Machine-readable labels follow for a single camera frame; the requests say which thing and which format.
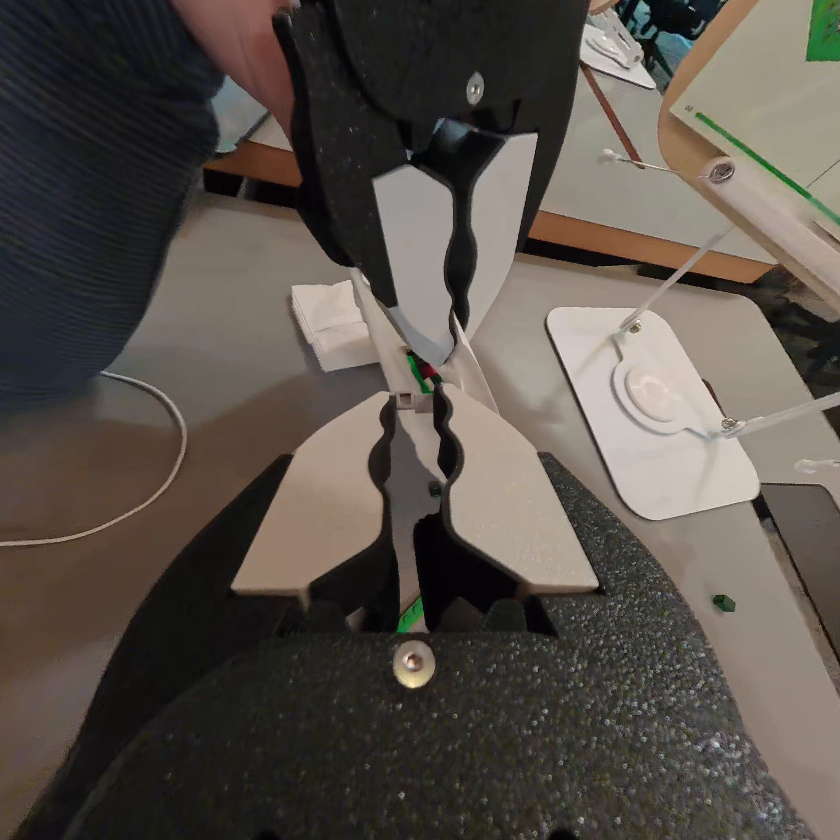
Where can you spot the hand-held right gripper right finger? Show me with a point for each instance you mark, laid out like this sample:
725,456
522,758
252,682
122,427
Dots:
518,518

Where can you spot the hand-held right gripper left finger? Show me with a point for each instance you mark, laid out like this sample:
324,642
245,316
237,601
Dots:
315,518

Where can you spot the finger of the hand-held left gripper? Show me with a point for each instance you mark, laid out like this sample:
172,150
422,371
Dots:
407,249
508,203

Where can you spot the bunch of mixed coloured bricks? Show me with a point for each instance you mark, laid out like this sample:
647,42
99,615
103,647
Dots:
413,367

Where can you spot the white printed paper bag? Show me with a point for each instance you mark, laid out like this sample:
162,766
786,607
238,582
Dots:
478,377

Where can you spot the small grey tile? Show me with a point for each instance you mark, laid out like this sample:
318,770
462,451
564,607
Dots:
407,400

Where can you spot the grey desk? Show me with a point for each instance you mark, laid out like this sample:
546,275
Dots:
262,459

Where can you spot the person's left hand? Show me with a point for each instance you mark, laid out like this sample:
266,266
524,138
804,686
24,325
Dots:
256,59

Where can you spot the folded white paper packet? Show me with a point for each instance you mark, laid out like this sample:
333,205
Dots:
328,321

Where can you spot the long green plate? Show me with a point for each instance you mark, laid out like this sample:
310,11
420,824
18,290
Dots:
410,617

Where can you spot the white metal stand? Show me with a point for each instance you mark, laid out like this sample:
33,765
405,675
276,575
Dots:
590,394
617,56

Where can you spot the instruction page on wooden board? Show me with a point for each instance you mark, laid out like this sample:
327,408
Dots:
754,98

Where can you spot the black tablet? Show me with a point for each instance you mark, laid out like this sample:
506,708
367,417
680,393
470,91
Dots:
807,558

